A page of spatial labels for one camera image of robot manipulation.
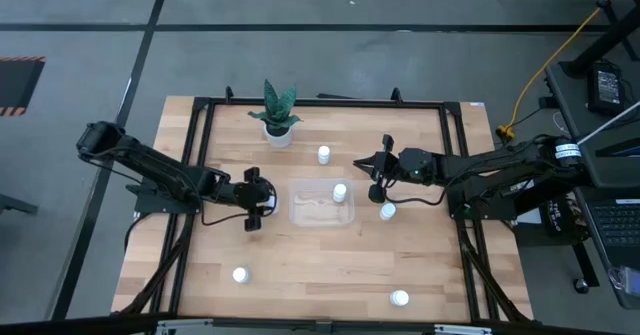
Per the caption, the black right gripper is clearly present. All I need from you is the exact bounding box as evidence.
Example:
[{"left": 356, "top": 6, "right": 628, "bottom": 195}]
[{"left": 352, "top": 134, "right": 405, "bottom": 204}]

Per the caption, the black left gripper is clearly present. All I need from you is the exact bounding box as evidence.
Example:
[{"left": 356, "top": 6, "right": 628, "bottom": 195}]
[{"left": 233, "top": 166, "right": 278, "bottom": 233}]

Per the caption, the clear plastic basket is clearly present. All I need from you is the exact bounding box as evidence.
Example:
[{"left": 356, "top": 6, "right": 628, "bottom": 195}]
[{"left": 288, "top": 177, "right": 356, "bottom": 228}]

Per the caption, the white plant pot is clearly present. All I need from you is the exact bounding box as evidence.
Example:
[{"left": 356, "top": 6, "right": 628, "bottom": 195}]
[{"left": 263, "top": 122, "right": 294, "bottom": 149}]

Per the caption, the green leafy plant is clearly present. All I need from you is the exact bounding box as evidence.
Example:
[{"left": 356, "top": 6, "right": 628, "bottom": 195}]
[{"left": 247, "top": 78, "right": 304, "bottom": 131}]

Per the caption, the black box with white print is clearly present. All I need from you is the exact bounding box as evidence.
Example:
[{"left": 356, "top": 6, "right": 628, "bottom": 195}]
[{"left": 542, "top": 197, "right": 590, "bottom": 246}]

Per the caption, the black side desk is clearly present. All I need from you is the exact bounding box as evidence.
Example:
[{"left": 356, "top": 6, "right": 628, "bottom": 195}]
[{"left": 543, "top": 62, "right": 640, "bottom": 191}]

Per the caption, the black power adapter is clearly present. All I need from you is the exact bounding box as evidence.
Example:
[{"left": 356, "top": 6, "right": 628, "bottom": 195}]
[{"left": 587, "top": 60, "right": 626, "bottom": 117}]

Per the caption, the black chair base leg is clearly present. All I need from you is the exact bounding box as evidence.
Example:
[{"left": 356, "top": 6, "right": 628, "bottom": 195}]
[{"left": 0, "top": 193, "right": 39, "bottom": 216}]

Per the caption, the dark laptop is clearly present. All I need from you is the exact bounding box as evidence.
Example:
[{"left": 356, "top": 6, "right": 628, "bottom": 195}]
[{"left": 582, "top": 197, "right": 640, "bottom": 276}]

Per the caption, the black stand pole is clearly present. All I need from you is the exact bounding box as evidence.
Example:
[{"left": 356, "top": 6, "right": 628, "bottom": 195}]
[{"left": 557, "top": 4, "right": 640, "bottom": 80}]

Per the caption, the black hazard-striped floor mat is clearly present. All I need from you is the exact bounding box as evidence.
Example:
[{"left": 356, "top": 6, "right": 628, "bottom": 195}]
[{"left": 0, "top": 56, "right": 47, "bottom": 118}]

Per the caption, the clear plastic bag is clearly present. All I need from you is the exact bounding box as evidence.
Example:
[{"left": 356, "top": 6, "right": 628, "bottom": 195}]
[{"left": 607, "top": 264, "right": 640, "bottom": 310}]

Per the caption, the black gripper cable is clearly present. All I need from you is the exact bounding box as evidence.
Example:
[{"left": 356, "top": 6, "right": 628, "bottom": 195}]
[
  {"left": 199, "top": 207, "right": 251, "bottom": 227},
  {"left": 384, "top": 179, "right": 449, "bottom": 208}
]

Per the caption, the black aluminium table frame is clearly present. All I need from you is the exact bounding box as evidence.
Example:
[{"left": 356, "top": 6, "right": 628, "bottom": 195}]
[{"left": 112, "top": 85, "right": 534, "bottom": 326}]

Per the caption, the yellow cable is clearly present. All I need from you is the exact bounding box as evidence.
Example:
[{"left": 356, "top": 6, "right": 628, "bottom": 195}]
[{"left": 495, "top": 0, "right": 640, "bottom": 141}]

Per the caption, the silver metal bracket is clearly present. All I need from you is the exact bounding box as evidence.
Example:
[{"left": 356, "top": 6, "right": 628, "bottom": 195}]
[
  {"left": 433, "top": 323, "right": 494, "bottom": 335},
  {"left": 155, "top": 318, "right": 215, "bottom": 335}
]

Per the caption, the white cable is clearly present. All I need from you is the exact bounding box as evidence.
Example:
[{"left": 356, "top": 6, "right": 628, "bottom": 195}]
[{"left": 576, "top": 102, "right": 640, "bottom": 146}]

